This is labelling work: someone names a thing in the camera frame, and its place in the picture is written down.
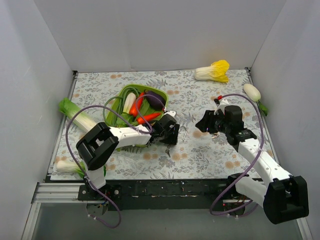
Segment small brass padlock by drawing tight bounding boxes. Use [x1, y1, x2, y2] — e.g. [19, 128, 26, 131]
[211, 132, 220, 139]

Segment silver keys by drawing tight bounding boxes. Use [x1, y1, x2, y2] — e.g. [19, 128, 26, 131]
[165, 149, 171, 158]

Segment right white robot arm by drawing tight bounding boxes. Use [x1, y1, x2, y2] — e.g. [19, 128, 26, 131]
[195, 105, 309, 224]

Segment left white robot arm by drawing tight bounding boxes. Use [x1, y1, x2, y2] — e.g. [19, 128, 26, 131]
[76, 114, 180, 200]

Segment floral table mat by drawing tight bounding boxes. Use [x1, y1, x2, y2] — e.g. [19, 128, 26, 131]
[71, 69, 274, 180]

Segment red toy chili pepper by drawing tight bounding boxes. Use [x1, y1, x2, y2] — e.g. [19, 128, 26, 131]
[136, 112, 161, 125]

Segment green leafy toy in basket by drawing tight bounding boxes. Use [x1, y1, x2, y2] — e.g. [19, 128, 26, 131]
[112, 103, 151, 128]

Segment purple toy eggplant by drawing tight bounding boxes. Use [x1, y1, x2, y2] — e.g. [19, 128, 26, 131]
[144, 90, 166, 111]

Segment orange toy carrot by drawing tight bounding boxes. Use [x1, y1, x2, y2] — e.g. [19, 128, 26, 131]
[129, 92, 145, 117]

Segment green plastic basket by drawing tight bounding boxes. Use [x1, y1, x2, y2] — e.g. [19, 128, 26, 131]
[103, 84, 170, 154]

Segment yellow napa cabbage toy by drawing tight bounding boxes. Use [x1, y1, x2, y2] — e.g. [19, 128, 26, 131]
[194, 60, 230, 83]

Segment white toy radish in basket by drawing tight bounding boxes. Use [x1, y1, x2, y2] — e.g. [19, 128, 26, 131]
[123, 92, 136, 114]

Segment white toy daikon radish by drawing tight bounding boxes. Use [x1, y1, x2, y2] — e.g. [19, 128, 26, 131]
[243, 83, 269, 117]

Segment green toy long beans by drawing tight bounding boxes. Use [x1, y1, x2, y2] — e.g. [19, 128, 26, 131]
[102, 86, 141, 128]

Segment green napa cabbage toy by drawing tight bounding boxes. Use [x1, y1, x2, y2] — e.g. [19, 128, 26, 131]
[58, 98, 98, 133]

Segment green bok choy toy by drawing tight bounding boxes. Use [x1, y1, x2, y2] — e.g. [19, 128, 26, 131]
[55, 159, 107, 179]

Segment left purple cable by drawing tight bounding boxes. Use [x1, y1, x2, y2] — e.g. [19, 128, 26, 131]
[63, 94, 167, 229]

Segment purple cable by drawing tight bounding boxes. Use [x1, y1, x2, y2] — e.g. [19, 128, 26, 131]
[63, 94, 167, 229]
[209, 93, 265, 216]

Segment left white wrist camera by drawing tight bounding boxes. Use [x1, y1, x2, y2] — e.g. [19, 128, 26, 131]
[163, 110, 177, 118]

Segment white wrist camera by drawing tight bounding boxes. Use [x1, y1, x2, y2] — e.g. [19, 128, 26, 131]
[214, 95, 230, 115]
[163, 110, 177, 118]

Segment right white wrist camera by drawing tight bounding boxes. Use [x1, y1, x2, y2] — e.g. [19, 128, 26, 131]
[214, 95, 230, 115]

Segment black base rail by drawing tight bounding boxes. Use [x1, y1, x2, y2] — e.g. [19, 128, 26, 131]
[77, 177, 253, 212]

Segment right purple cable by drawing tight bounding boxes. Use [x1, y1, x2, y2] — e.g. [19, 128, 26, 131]
[209, 93, 265, 216]

